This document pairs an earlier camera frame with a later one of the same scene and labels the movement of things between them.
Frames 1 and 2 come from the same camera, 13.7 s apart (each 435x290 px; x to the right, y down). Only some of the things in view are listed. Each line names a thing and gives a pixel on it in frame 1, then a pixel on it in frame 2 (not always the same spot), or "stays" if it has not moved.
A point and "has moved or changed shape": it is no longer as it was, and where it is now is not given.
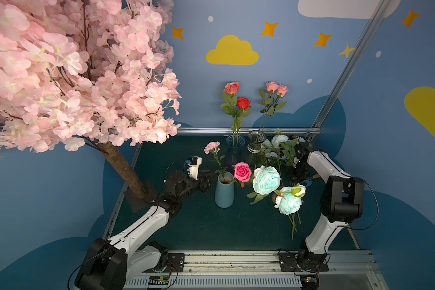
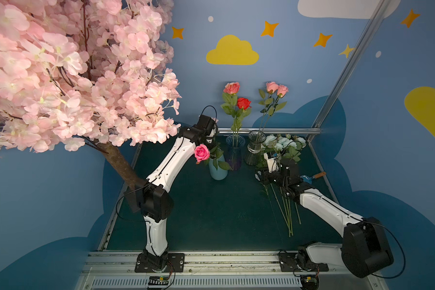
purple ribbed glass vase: (234, 142) stays
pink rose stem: (275, 92) stays
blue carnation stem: (270, 152) → (280, 207)
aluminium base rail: (348, 270) stays
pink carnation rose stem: (242, 173) → (202, 153)
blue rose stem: (266, 180) has moved or changed shape
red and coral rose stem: (237, 108) stays
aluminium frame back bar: (292, 130) stays
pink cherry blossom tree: (75, 74) stays
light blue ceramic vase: (225, 190) → (220, 173)
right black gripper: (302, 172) → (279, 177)
